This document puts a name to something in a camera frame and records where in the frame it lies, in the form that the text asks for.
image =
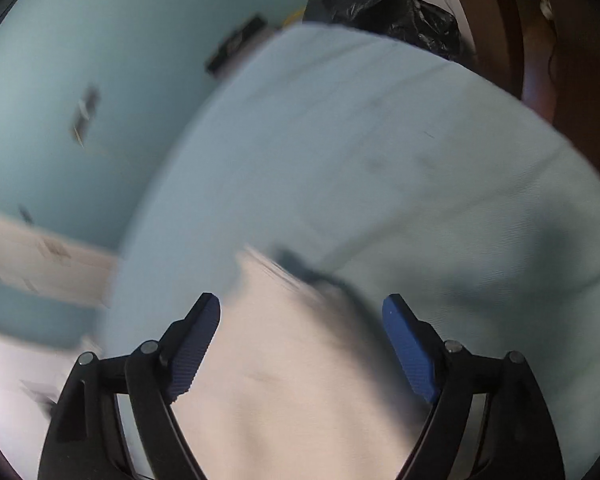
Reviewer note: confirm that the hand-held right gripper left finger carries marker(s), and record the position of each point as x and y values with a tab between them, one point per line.
192	350

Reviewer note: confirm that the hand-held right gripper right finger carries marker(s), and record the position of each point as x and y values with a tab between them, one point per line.
412	350

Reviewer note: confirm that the white knit sweater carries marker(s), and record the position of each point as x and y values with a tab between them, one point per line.
290	385

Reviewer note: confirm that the bed with blue sheet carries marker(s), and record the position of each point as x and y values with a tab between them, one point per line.
405	170

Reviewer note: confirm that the white door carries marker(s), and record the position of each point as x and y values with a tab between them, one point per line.
35	260

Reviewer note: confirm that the black and grey box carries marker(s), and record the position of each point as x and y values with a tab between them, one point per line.
236	42

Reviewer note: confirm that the dark wooden chair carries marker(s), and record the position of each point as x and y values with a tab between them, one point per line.
555	50

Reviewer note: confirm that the black bag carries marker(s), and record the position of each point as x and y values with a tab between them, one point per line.
395	10

